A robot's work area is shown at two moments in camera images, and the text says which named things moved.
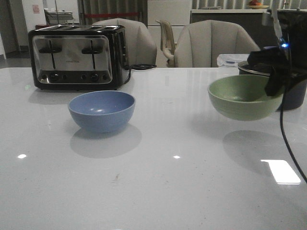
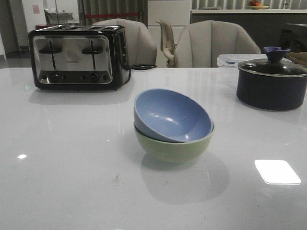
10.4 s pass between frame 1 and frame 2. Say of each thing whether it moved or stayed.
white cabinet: stayed
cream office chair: stayed
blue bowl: moved
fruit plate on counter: stayed
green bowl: moved
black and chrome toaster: stayed
